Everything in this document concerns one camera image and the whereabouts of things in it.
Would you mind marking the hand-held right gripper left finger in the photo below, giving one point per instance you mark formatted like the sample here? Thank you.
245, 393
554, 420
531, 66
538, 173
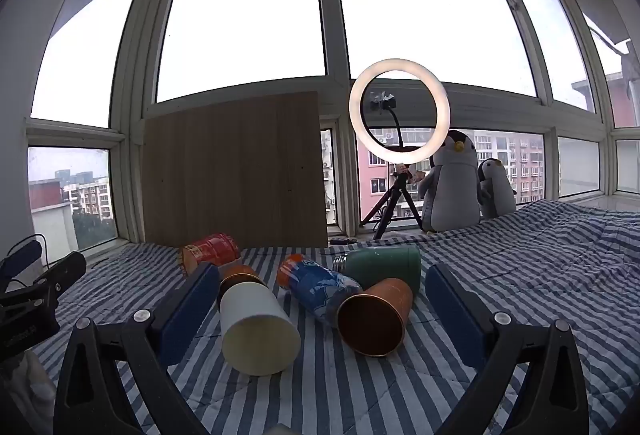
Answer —
189, 312

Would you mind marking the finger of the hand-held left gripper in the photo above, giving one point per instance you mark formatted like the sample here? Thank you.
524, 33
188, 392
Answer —
17, 262
60, 272

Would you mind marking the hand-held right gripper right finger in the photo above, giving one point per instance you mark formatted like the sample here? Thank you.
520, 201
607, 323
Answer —
456, 317

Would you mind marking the person's left forearm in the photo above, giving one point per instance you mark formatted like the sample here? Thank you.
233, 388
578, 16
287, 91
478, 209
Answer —
25, 390

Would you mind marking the dark brown cup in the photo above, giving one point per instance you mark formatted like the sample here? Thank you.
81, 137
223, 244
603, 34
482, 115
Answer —
240, 276

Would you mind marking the red printed cup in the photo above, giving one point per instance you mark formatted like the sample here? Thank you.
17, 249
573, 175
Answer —
212, 250

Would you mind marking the white paper cup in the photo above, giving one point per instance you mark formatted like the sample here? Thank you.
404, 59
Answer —
257, 327

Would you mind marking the copper orange cup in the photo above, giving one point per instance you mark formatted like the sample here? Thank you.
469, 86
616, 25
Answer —
380, 310

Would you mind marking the green insulated cup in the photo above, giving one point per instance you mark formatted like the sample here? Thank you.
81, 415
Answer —
387, 265

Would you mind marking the blue striped blanket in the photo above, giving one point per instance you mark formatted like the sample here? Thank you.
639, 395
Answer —
550, 275

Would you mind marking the large grey penguin plush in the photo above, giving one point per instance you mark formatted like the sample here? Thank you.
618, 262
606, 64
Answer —
452, 190

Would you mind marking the blue printed plastic bottle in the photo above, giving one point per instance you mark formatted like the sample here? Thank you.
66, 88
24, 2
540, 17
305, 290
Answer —
317, 287

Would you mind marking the small grey penguin plush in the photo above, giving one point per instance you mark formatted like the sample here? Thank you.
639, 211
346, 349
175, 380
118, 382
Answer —
496, 192

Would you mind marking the small flat black object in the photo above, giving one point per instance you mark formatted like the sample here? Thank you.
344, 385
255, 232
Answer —
342, 241

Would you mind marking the black and red tripod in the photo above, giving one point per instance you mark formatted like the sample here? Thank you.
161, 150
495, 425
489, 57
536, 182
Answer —
395, 195

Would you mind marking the wooden board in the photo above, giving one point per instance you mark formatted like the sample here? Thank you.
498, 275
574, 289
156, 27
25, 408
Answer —
235, 170

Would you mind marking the black phone holder gooseneck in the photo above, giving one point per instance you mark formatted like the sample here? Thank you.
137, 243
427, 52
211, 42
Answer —
384, 105

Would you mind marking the white window frame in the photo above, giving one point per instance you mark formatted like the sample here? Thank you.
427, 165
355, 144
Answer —
336, 65

